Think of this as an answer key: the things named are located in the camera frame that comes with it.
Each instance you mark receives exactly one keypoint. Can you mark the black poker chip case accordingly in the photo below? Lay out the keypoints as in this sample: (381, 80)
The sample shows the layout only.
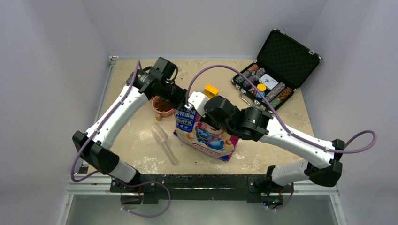
(280, 68)

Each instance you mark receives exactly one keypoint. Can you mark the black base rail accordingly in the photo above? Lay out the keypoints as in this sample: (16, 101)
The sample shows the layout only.
(251, 188)

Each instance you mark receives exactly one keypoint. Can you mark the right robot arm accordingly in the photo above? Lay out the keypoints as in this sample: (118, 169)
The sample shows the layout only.
(318, 166)

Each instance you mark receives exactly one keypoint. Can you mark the near pink pet bowl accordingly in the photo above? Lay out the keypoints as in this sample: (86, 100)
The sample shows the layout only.
(162, 108)

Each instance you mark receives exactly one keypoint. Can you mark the yellow toy brick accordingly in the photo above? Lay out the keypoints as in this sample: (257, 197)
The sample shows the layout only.
(210, 91)

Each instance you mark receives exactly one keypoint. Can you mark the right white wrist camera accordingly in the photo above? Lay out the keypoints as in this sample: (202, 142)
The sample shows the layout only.
(197, 101)

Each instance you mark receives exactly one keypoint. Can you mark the colourful pet food bag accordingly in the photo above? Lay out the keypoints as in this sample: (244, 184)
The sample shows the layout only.
(203, 137)

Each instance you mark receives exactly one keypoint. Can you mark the clear plastic scoop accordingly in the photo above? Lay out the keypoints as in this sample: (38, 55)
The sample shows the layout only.
(162, 139)

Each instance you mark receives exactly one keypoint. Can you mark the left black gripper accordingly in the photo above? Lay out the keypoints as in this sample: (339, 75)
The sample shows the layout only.
(180, 101)

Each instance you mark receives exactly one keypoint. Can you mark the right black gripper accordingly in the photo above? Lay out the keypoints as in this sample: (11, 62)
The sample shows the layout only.
(207, 119)

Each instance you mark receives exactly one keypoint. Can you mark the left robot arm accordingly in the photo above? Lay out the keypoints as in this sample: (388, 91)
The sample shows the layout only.
(93, 146)

